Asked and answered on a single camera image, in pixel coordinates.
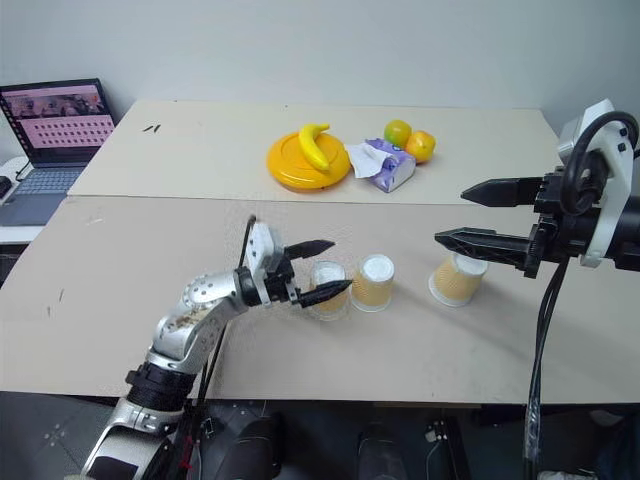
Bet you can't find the yellow banana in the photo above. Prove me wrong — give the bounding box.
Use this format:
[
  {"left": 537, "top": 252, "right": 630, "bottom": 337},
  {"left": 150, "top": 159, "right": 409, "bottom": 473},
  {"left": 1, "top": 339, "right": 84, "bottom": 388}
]
[{"left": 298, "top": 122, "right": 332, "bottom": 173}]

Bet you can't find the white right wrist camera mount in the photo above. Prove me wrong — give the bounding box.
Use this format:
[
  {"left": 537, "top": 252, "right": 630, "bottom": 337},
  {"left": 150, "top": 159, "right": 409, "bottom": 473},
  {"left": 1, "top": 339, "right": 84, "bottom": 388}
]
[{"left": 556, "top": 98, "right": 640, "bottom": 270}]

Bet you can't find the purple tissue pack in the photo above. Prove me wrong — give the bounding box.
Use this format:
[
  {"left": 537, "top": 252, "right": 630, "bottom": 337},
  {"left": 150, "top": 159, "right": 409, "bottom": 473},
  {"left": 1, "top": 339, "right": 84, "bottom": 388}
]
[{"left": 345, "top": 138, "right": 418, "bottom": 194}]

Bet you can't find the yellow patterned paper cup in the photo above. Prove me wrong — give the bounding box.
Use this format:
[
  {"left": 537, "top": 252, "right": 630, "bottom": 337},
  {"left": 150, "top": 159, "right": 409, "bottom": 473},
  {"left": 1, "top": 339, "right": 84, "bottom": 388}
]
[
  {"left": 427, "top": 251, "right": 489, "bottom": 308},
  {"left": 349, "top": 253, "right": 397, "bottom": 314}
]

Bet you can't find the green-tinged orange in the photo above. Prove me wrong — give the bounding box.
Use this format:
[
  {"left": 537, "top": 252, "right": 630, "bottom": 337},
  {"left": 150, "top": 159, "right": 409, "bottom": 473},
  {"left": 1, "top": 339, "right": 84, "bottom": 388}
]
[{"left": 383, "top": 118, "right": 413, "bottom": 149}]

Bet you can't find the yellow round plate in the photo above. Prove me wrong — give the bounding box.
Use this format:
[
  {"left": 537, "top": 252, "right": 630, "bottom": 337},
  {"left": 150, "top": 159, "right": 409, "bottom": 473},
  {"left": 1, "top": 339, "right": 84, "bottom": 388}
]
[{"left": 265, "top": 130, "right": 352, "bottom": 194}]

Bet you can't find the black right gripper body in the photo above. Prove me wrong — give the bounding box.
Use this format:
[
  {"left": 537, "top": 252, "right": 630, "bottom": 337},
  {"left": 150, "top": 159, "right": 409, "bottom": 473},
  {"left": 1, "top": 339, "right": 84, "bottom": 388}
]
[{"left": 522, "top": 152, "right": 610, "bottom": 280}]

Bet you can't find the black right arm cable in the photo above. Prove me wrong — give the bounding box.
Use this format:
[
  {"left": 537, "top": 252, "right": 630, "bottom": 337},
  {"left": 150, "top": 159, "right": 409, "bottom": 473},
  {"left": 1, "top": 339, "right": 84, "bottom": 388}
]
[{"left": 521, "top": 110, "right": 640, "bottom": 480}]

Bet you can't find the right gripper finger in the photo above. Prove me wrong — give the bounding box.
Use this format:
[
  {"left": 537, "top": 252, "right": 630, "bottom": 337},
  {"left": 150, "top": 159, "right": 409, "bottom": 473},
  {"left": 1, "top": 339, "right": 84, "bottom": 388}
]
[
  {"left": 460, "top": 175, "right": 545, "bottom": 208},
  {"left": 433, "top": 226, "right": 532, "bottom": 277}
]

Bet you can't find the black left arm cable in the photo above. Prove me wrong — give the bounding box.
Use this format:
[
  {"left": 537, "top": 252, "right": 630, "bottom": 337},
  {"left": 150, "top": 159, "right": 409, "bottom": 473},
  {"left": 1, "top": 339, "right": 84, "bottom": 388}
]
[{"left": 169, "top": 214, "right": 258, "bottom": 480}]

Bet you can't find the open laptop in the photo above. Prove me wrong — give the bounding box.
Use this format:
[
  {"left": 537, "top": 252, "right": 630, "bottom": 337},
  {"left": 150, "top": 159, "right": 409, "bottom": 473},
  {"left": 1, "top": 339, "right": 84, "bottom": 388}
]
[{"left": 0, "top": 77, "right": 118, "bottom": 227}]

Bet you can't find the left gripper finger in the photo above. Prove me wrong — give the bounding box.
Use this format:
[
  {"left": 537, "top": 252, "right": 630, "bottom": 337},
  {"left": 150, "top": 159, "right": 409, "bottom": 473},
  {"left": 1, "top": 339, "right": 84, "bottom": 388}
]
[
  {"left": 291, "top": 279, "right": 354, "bottom": 309},
  {"left": 283, "top": 239, "right": 337, "bottom": 262}
]

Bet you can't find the clear plastic cup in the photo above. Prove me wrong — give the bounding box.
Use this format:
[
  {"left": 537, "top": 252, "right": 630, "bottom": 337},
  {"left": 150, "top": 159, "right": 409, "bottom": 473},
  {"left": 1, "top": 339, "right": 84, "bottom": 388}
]
[{"left": 308, "top": 260, "right": 350, "bottom": 322}]

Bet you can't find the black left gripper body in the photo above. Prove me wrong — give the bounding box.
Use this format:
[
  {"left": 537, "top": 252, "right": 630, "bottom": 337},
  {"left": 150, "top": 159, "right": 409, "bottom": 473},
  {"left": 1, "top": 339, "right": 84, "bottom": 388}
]
[{"left": 261, "top": 248, "right": 302, "bottom": 307}]

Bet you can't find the ripe orange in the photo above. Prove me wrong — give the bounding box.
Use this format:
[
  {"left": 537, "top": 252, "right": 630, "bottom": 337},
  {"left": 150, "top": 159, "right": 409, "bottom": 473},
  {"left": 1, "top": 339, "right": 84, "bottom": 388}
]
[{"left": 404, "top": 129, "right": 438, "bottom": 165}]

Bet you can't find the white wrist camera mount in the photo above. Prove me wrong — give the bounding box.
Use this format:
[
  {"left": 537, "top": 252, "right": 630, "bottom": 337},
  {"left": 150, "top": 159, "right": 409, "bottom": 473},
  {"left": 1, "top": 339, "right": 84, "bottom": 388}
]
[
  {"left": 556, "top": 98, "right": 640, "bottom": 270},
  {"left": 247, "top": 221, "right": 284, "bottom": 306}
]

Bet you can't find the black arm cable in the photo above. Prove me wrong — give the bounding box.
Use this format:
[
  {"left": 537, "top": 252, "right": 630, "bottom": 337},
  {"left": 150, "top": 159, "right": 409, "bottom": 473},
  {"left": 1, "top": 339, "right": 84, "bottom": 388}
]
[
  {"left": 521, "top": 110, "right": 640, "bottom": 480},
  {"left": 169, "top": 214, "right": 258, "bottom": 480}
]

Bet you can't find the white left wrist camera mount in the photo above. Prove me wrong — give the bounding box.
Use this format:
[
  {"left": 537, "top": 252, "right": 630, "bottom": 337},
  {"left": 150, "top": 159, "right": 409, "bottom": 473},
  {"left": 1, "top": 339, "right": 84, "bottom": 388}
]
[{"left": 247, "top": 221, "right": 284, "bottom": 306}]

